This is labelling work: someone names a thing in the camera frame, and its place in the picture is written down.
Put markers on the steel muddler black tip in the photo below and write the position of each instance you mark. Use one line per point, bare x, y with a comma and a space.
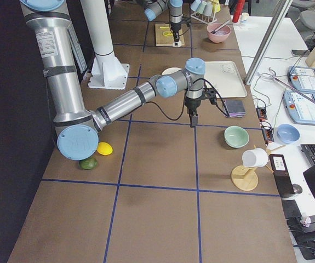
220, 27

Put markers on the teach pendant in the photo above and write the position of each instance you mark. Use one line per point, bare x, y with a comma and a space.
300, 110
302, 78

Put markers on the lemon slice bottom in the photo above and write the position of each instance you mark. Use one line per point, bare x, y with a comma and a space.
167, 33

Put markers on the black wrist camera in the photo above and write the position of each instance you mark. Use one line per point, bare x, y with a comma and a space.
186, 20
210, 94

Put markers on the black power strip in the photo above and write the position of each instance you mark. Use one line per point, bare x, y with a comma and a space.
266, 127

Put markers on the bamboo cutting board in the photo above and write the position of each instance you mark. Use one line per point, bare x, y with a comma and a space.
161, 40

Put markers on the yellow lemon lower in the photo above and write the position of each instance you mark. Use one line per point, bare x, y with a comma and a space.
104, 148

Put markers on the cream round plate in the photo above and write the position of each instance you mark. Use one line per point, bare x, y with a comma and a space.
170, 70

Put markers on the wooden mug tree stand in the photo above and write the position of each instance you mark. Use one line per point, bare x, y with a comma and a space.
245, 178

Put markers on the green lime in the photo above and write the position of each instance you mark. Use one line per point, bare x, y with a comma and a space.
88, 163

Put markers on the aluminium frame post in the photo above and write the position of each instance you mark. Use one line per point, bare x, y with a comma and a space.
278, 16

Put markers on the white mug on stand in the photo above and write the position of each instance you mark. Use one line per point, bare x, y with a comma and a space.
255, 158

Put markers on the pink bowl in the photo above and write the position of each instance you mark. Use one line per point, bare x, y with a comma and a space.
217, 39

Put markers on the blue bowl on desk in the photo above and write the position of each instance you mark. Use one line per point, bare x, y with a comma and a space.
287, 133

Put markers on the red bottle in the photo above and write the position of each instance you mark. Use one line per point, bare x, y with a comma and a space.
238, 11

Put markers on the white bear tray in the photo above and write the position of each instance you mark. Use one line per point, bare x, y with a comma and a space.
225, 78

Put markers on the paper cup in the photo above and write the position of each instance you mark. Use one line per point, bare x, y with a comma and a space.
244, 18

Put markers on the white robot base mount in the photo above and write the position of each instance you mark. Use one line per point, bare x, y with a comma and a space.
107, 71

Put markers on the yellow cup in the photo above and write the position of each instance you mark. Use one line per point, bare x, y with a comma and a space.
216, 6

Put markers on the light green cup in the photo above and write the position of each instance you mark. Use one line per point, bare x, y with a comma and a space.
201, 7

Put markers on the white wire cup rack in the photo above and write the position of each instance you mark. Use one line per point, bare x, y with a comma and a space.
204, 19

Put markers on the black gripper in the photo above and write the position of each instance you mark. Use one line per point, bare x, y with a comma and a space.
175, 28
192, 104

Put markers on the clear ice cubes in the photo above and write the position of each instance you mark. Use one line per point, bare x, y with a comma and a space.
222, 32

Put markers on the teach pendant near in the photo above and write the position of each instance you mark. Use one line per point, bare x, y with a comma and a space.
300, 110

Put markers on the grey blue cup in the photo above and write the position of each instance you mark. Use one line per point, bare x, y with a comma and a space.
194, 6

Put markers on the light green bowl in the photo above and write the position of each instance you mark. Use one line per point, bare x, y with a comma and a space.
236, 136

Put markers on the black computer mouse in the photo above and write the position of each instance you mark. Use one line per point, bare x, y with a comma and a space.
297, 189

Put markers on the grey folded cloth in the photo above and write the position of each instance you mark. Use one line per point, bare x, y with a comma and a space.
234, 109

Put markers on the teach pendant far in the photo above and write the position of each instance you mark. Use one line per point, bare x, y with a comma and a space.
302, 78

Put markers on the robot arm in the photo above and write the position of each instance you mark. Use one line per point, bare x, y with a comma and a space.
153, 10
77, 128

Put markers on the black keyboard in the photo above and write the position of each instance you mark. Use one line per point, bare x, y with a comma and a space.
309, 152

